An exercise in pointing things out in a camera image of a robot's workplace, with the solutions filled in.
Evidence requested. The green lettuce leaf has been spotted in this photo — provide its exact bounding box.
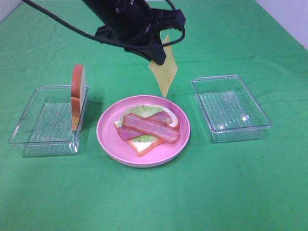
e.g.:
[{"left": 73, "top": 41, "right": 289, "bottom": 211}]
[{"left": 118, "top": 104, "right": 163, "bottom": 142}]

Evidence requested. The clear left plastic container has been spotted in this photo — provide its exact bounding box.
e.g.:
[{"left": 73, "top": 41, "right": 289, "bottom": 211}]
[{"left": 9, "top": 85, "right": 83, "bottom": 157}]

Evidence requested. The clear right plastic container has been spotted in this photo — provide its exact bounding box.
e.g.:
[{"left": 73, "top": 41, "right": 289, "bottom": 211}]
[{"left": 191, "top": 75, "right": 271, "bottom": 143}]

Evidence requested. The clear plastic container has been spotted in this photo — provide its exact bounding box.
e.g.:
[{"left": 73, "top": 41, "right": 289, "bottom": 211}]
[
  {"left": 191, "top": 75, "right": 271, "bottom": 143},
  {"left": 9, "top": 85, "right": 83, "bottom": 157}
]

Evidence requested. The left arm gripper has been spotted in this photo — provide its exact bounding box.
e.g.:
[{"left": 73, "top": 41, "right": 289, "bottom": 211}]
[{"left": 83, "top": 0, "right": 186, "bottom": 65}]

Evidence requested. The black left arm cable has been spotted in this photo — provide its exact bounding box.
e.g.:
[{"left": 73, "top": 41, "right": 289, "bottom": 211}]
[{"left": 22, "top": 0, "right": 186, "bottom": 51}]

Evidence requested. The green table cloth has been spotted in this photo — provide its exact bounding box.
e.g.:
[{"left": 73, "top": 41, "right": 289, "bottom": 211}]
[{"left": 0, "top": 0, "right": 308, "bottom": 231}]

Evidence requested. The pink round plate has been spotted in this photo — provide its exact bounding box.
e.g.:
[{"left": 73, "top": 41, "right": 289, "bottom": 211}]
[{"left": 96, "top": 95, "right": 191, "bottom": 168}]

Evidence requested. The bacon strip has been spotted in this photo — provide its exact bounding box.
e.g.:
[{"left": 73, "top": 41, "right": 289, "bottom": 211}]
[
  {"left": 122, "top": 113, "right": 180, "bottom": 143},
  {"left": 115, "top": 111, "right": 173, "bottom": 141}
]

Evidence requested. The yellow cheese slice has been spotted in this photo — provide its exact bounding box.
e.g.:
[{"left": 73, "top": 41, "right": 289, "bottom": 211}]
[{"left": 149, "top": 45, "right": 178, "bottom": 98}]

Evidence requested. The bread slice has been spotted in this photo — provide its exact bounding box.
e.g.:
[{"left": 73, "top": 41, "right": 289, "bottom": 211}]
[
  {"left": 71, "top": 64, "right": 86, "bottom": 131},
  {"left": 126, "top": 104, "right": 180, "bottom": 157}
]

